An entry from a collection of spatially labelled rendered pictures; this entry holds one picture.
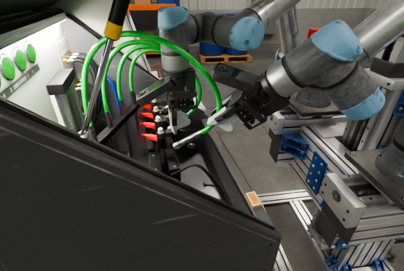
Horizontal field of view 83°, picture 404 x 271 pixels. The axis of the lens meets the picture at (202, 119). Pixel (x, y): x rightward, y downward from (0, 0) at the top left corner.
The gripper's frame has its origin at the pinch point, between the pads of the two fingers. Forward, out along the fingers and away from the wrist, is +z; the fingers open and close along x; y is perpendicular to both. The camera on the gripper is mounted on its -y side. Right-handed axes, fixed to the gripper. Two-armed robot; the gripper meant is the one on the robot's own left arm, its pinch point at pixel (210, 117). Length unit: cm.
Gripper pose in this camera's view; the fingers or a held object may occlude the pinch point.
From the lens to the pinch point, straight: 61.7
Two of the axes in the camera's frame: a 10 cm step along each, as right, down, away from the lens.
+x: 3.4, -6.5, 6.8
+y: 7.3, 6.4, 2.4
